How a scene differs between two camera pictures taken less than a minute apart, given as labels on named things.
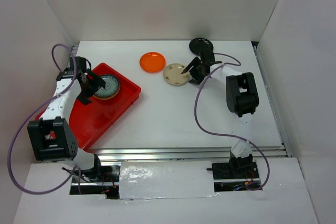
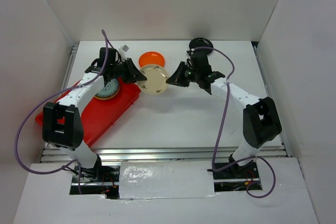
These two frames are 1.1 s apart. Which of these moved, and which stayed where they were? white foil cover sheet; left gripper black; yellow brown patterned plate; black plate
Moved: left gripper black
Stayed: white foil cover sheet; yellow brown patterned plate; black plate
